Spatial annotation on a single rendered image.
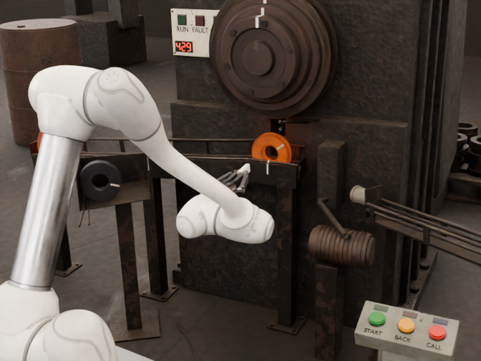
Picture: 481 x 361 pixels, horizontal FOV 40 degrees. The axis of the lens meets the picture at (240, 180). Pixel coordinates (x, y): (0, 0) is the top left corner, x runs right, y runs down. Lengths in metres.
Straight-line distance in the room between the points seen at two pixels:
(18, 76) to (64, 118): 3.48
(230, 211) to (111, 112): 0.49
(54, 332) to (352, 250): 1.14
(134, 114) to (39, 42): 3.45
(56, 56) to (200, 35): 2.50
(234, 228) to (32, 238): 0.57
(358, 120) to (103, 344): 1.30
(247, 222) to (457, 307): 1.36
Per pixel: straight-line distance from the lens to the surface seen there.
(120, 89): 1.52
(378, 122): 2.42
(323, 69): 2.30
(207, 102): 2.69
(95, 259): 3.38
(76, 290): 3.14
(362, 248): 2.30
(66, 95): 1.62
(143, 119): 1.57
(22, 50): 5.02
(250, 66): 2.30
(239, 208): 1.86
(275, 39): 2.26
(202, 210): 1.96
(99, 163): 2.45
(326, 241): 2.33
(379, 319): 1.74
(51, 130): 1.64
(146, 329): 2.78
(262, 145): 2.48
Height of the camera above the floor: 1.55
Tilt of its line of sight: 21 degrees down
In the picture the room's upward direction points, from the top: 1 degrees counter-clockwise
